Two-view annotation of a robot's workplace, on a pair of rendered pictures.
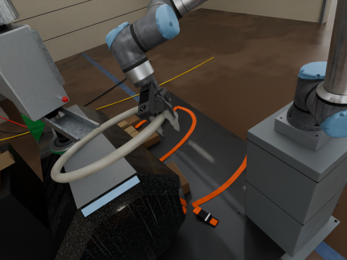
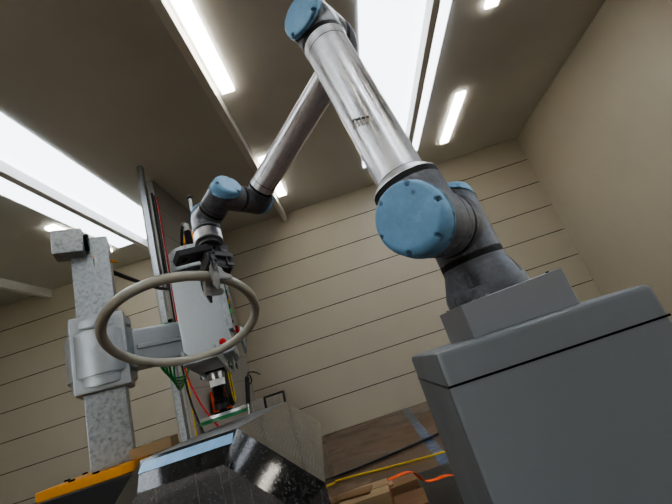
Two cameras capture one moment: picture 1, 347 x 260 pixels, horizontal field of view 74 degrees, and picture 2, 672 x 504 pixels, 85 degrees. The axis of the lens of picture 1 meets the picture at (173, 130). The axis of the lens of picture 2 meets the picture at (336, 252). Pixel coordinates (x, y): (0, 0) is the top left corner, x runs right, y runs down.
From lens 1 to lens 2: 1.11 m
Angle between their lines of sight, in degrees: 61
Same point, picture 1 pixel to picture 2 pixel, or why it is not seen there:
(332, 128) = (384, 231)
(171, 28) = (217, 185)
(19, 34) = not seen: hidden behind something
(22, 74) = (194, 310)
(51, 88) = (217, 330)
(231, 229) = not seen: outside the picture
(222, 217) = not seen: outside the picture
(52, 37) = (368, 385)
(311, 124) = (459, 288)
